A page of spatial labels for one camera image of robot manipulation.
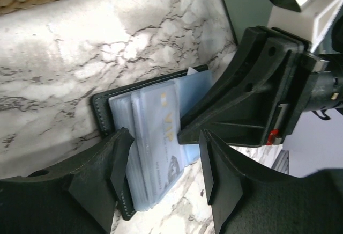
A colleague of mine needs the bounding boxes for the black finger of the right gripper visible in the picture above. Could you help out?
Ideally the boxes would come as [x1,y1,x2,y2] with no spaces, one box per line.
[178,27,307,146]

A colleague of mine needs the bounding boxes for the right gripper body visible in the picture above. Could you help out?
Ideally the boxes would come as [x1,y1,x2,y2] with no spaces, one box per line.
[273,43,342,145]

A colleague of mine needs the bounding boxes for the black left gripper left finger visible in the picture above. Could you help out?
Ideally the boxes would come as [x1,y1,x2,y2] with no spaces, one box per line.
[1,128,133,233]

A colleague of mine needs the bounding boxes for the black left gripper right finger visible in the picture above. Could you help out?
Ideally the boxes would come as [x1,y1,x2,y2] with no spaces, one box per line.
[199,130,342,233]

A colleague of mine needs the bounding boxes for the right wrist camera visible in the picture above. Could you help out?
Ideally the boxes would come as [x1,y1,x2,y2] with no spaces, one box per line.
[267,0,342,53]

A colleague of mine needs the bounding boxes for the black card holder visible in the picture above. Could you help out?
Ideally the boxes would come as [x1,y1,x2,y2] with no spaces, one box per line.
[90,65,213,221]

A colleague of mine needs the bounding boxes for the aluminium frame rail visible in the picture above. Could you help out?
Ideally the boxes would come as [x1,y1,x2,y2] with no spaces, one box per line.
[271,150,289,175]

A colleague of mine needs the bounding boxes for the silver VIP card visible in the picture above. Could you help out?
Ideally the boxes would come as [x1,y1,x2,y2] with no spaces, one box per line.
[131,82,184,207]

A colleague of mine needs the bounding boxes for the green clear-lid storage box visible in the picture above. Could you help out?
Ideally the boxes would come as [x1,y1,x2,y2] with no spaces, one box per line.
[223,0,273,45]

